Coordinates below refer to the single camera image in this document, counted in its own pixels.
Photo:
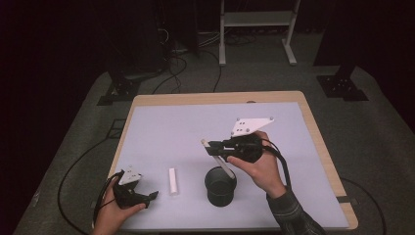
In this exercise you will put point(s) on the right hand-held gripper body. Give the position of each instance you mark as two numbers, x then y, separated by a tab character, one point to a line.
248	148

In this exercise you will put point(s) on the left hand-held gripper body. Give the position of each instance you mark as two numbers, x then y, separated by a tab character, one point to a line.
125	197

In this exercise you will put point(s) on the white pen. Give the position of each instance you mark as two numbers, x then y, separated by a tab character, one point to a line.
226	169

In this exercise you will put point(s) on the black mesh pen holder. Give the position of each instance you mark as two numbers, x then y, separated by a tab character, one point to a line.
220	196

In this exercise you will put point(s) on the person's left hand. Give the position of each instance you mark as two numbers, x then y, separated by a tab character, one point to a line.
109	215

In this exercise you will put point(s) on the person's right hand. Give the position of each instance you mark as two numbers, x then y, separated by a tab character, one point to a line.
264	173

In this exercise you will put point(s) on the short white cylinder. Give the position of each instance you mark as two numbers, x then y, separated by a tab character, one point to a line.
173	182

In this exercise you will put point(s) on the white table mat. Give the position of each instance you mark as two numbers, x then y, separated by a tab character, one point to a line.
169	137

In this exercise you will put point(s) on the grey floor tape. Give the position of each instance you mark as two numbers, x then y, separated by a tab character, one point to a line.
35	198

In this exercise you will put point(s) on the black stand base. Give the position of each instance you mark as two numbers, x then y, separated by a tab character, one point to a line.
341	86
122	88

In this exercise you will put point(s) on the white metal stand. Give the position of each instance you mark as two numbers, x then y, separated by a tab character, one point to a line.
257	18

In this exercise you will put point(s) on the dark equipment cabinet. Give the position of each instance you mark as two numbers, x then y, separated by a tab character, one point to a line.
137	39

